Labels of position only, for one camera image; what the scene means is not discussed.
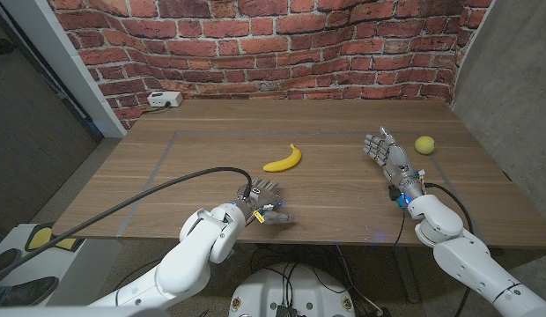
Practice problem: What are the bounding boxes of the white platform with yellow pads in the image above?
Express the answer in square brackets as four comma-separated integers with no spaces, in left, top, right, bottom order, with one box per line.
[0,222,123,307]

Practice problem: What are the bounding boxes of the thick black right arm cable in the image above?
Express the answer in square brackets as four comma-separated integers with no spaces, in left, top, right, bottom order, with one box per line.
[424,181,476,235]

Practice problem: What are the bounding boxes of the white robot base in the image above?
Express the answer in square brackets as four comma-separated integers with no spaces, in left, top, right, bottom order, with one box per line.
[228,262,357,317]

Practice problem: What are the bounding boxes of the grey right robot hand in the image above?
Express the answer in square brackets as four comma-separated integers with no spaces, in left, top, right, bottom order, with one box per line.
[363,126,427,210]

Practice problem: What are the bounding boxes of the dark shoe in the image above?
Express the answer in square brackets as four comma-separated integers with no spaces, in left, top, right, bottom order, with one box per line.
[0,247,24,277]
[0,276,60,307]

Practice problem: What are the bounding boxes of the grey table leg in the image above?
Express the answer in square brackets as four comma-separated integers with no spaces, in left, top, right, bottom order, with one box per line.
[390,246,421,304]

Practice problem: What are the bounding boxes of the white door frame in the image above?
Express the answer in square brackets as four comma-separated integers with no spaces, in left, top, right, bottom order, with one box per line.
[0,0,127,138]

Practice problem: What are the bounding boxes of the yellow-green tennis ball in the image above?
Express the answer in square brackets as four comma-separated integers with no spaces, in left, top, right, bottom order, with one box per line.
[414,135,436,156]

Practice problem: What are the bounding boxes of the black power strip cord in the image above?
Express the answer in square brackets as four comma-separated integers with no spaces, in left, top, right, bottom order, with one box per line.
[142,102,172,115]

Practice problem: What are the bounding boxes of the white power strip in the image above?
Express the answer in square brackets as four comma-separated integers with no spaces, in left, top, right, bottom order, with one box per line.
[146,91,184,108]

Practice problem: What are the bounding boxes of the black box on base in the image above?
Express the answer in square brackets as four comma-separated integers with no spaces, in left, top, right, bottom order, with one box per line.
[275,303,300,317]

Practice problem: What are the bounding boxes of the yellow toy banana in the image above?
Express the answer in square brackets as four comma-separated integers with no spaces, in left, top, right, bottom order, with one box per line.
[262,143,303,173]

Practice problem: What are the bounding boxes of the red brick print backdrop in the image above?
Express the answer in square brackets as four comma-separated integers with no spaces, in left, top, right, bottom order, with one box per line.
[46,0,494,131]

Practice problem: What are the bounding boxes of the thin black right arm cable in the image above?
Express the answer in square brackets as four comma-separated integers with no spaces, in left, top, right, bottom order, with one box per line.
[393,208,407,248]

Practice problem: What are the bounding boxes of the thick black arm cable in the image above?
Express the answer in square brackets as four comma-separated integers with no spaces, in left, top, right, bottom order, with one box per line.
[424,181,476,235]
[0,166,255,284]

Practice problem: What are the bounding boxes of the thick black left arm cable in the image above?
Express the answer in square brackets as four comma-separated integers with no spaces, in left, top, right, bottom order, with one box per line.
[0,166,255,284]

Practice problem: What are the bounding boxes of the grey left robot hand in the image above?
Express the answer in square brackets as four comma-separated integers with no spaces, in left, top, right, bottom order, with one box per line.
[235,178,297,227]

